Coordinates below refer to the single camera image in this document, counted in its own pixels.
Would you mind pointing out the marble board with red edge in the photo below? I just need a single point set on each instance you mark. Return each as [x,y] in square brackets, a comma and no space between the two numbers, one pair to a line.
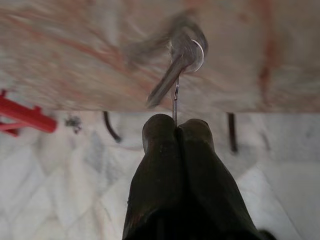
[75,50]

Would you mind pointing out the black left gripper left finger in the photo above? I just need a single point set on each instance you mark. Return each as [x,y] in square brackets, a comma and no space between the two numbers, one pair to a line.
[155,175]

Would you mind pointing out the key bunch with purple tag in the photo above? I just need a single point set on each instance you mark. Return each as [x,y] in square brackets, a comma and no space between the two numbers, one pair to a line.
[73,122]

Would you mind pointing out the red plastic stool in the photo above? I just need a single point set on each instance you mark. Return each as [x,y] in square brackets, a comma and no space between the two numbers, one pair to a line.
[30,117]

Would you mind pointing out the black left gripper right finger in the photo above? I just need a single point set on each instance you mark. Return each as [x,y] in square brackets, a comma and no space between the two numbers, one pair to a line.
[207,187]

